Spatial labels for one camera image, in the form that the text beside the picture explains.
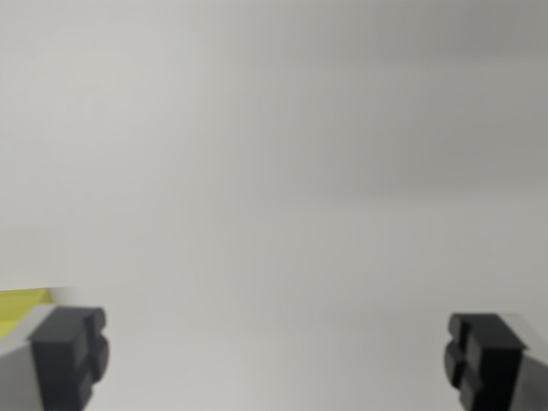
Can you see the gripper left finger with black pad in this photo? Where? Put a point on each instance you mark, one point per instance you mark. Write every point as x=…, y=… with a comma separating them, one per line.
x=64, y=359

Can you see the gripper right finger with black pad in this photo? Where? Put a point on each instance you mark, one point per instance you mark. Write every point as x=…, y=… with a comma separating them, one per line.
x=488, y=364

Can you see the yellow cube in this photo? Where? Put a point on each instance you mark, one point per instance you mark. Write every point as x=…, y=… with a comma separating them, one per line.
x=19, y=306

